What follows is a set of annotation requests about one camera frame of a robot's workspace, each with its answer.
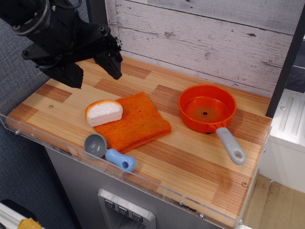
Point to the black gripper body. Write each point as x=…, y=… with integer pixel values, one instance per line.
x=57, y=31

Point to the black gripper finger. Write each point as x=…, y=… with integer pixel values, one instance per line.
x=110, y=61
x=69, y=74

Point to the grey and blue toy scoop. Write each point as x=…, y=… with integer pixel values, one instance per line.
x=96, y=146

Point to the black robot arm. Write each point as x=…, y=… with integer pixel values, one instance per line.
x=61, y=39

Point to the white orange-rind toy cheese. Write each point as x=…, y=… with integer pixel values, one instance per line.
x=102, y=112

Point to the orange knitted cloth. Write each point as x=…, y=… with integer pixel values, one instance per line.
x=140, y=124

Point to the grey cabinet with dispenser panel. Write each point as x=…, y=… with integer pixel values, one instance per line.
x=102, y=198

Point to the clear acrylic edge guard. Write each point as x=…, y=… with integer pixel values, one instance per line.
x=186, y=168

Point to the white plastic unit right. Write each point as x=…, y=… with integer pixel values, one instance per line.
x=283, y=157

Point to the dark vertical post left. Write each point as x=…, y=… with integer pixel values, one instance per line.
x=97, y=11

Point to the dark vertical post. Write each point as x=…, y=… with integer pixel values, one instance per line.
x=97, y=11
x=287, y=66

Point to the orange toy pan grey handle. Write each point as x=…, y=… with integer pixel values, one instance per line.
x=210, y=109

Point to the dark vertical post right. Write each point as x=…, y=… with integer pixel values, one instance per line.
x=287, y=66

